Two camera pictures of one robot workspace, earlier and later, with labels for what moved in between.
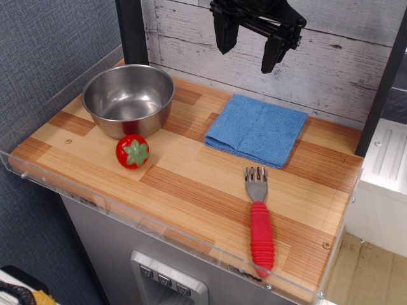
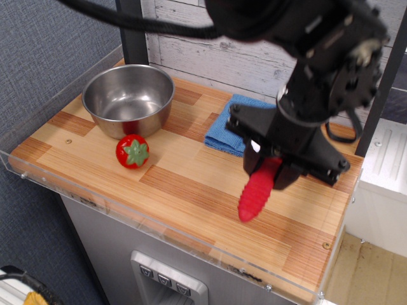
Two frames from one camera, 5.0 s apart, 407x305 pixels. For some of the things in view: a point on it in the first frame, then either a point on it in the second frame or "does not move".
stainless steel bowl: (129, 99) does not move
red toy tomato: (132, 151) does not move
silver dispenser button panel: (158, 283) does not move
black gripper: (276, 18) -> (292, 131)
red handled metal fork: (262, 244) -> (256, 192)
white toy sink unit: (378, 211) does not move
